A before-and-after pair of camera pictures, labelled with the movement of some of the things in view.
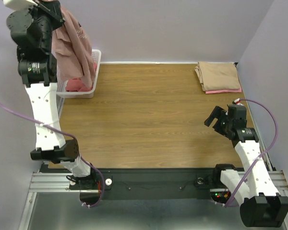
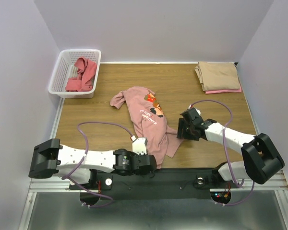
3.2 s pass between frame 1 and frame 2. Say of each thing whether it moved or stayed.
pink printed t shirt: moved
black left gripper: moved
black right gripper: moved
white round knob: stayed
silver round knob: stayed
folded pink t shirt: stayed
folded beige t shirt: stayed
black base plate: stayed
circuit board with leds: stayed
